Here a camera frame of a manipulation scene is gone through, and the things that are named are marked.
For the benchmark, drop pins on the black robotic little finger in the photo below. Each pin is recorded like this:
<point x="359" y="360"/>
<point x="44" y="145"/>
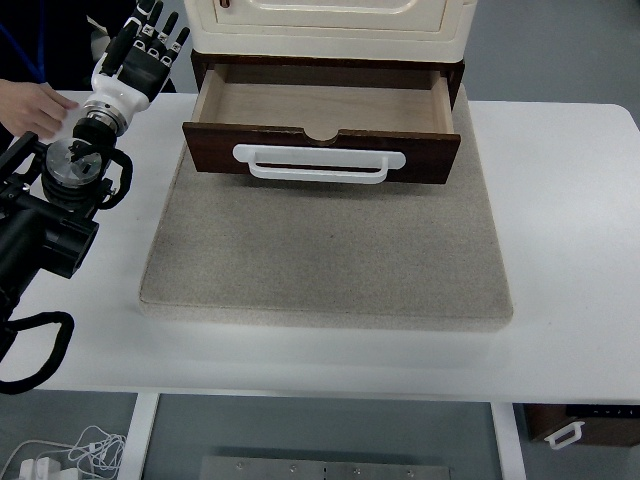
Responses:
<point x="173" y="51"/>

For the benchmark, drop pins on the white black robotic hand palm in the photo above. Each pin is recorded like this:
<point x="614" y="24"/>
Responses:
<point x="140" y="79"/>

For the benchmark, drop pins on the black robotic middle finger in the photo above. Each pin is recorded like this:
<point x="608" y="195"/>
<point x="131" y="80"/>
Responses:
<point x="148" y="31"/>

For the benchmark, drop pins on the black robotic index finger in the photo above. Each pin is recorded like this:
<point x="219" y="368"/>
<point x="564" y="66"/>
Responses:
<point x="142" y="13"/>

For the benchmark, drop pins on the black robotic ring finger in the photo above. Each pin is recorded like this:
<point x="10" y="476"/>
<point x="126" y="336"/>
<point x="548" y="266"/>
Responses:
<point x="160" y="37"/>

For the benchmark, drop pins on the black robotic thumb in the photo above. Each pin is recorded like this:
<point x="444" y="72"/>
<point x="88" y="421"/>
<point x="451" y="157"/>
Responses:
<point x="119" y="47"/>

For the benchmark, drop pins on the dark wooden drawer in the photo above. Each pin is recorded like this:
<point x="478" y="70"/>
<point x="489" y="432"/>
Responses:
<point x="327" y="107"/>

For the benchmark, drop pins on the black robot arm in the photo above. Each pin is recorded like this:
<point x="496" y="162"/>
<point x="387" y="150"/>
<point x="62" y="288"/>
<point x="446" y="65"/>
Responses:
<point x="50" y="193"/>

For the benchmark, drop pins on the person's hand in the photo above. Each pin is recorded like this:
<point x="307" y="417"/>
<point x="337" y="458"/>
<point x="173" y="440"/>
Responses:
<point x="30" y="107"/>

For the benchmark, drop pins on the dark clothed person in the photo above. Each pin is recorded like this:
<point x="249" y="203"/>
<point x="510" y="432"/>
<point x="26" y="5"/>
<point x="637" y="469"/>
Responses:
<point x="51" y="41"/>

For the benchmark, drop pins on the beige fabric pad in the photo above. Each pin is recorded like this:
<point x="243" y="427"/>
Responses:
<point x="395" y="256"/>

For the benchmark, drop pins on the grey metal plate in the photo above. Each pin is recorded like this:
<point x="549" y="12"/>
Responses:
<point x="221" y="467"/>

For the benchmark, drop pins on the white power adapter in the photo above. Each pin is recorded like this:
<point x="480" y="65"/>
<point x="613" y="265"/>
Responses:
<point x="44" y="468"/>

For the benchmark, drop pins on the brown wooden box on floor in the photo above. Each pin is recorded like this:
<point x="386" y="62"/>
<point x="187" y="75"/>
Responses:
<point x="560" y="425"/>

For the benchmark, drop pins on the white plastic drawer handle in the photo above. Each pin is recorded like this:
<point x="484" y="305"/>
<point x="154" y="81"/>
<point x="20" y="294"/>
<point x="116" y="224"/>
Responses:
<point x="315" y="164"/>

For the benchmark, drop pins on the white table leg frame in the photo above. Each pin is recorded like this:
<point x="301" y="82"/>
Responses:
<point x="146" y="405"/>

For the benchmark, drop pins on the white handle on floor box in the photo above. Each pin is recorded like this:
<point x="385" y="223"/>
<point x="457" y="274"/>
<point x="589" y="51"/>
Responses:
<point x="565" y="436"/>

